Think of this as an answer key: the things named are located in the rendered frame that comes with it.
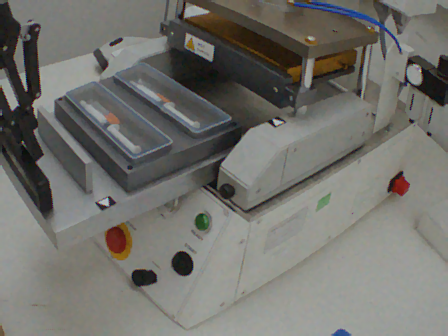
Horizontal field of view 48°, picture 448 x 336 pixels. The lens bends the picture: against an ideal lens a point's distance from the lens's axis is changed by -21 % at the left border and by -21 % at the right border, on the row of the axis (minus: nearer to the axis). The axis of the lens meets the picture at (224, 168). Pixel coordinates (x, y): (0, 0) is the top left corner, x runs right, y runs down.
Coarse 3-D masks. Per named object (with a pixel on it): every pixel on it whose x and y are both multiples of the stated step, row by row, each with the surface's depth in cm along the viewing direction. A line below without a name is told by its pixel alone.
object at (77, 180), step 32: (64, 128) 73; (0, 160) 69; (64, 160) 66; (96, 160) 68; (32, 192) 62; (64, 192) 63; (96, 192) 64; (128, 192) 64; (160, 192) 67; (64, 224) 59; (96, 224) 62
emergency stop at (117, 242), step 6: (114, 228) 83; (120, 228) 83; (108, 234) 83; (114, 234) 83; (120, 234) 82; (108, 240) 84; (114, 240) 83; (120, 240) 82; (114, 246) 83; (120, 246) 82; (114, 252) 83; (120, 252) 83
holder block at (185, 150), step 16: (112, 80) 79; (64, 96) 75; (128, 96) 76; (64, 112) 72; (144, 112) 73; (80, 128) 69; (160, 128) 70; (176, 128) 71; (224, 128) 72; (240, 128) 73; (96, 144) 67; (176, 144) 68; (192, 144) 68; (208, 144) 70; (224, 144) 72; (112, 160) 65; (160, 160) 66; (176, 160) 68; (192, 160) 69; (128, 176) 63; (144, 176) 65; (160, 176) 67
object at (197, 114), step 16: (144, 64) 81; (128, 80) 77; (144, 80) 77; (160, 80) 78; (160, 96) 74; (176, 96) 75; (192, 96) 75; (176, 112) 72; (192, 112) 72; (208, 112) 72; (192, 128) 69
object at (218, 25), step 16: (192, 16) 84; (208, 16) 85; (208, 32) 81; (224, 32) 80; (240, 32) 80; (256, 48) 76; (272, 48) 77; (272, 64) 74; (288, 64) 74; (320, 64) 77; (336, 64) 80; (352, 64) 83; (320, 80) 79
